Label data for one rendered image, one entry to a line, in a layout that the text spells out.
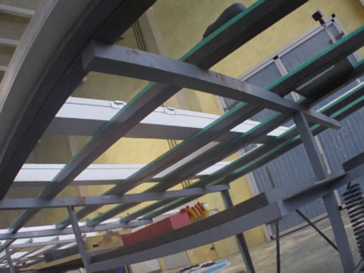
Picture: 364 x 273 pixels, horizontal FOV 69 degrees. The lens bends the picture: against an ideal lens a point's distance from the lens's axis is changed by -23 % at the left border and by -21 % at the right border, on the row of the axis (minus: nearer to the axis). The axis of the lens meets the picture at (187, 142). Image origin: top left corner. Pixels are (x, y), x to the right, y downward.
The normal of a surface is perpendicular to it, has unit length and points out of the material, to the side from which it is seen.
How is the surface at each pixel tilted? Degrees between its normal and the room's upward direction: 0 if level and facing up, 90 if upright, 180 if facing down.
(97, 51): 90
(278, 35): 90
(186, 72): 90
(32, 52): 180
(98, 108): 90
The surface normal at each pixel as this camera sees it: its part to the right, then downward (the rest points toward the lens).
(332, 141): -0.66, -0.03
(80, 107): 0.68, -0.44
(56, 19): 0.31, 0.90
